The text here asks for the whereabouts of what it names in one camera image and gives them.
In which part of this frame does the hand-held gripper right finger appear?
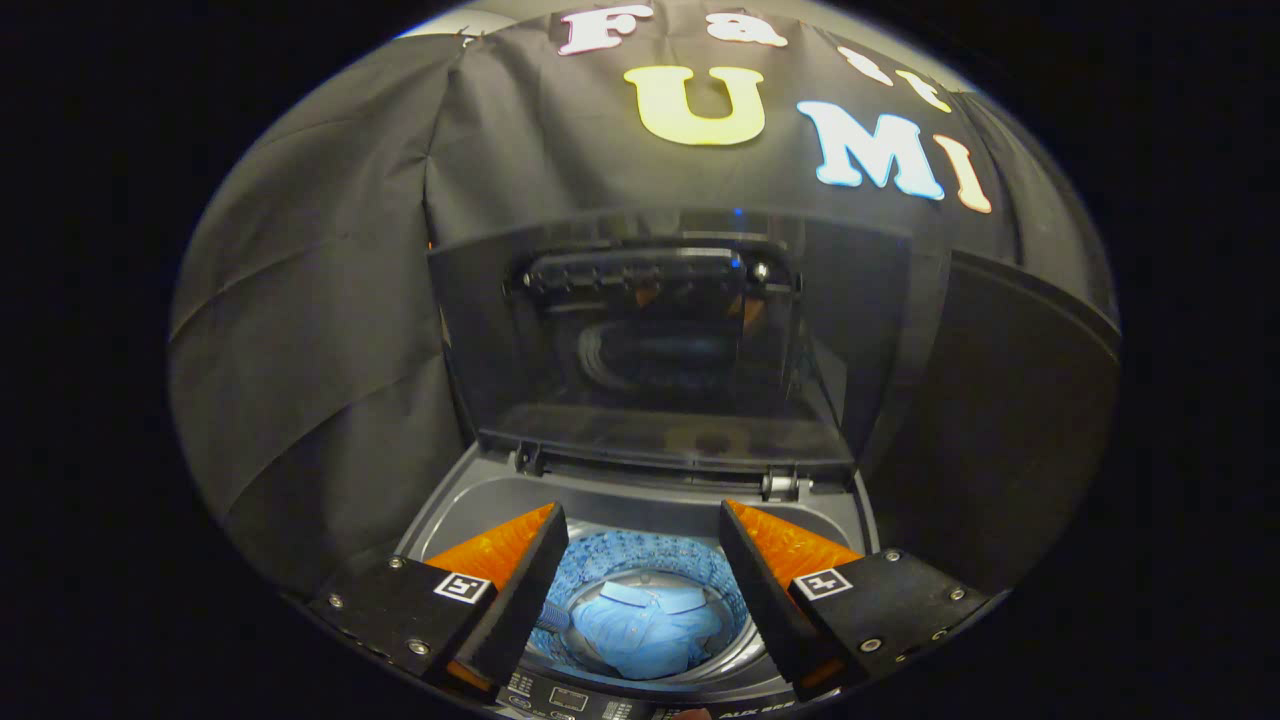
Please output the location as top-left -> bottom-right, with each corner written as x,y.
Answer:
718,498 -> 991,703

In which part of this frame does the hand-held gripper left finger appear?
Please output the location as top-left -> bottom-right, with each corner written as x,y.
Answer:
305,501 -> 571,701

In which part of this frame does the light blue polo shirt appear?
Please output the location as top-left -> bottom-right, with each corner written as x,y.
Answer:
568,580 -> 726,681

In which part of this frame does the grey washing machine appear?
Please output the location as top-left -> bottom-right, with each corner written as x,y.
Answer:
395,445 -> 881,720

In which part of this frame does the black backdrop cloth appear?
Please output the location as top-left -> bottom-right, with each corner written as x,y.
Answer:
168,0 -> 1119,601

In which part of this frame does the beige cabinet with dark frame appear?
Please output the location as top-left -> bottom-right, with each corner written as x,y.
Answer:
860,250 -> 1121,601

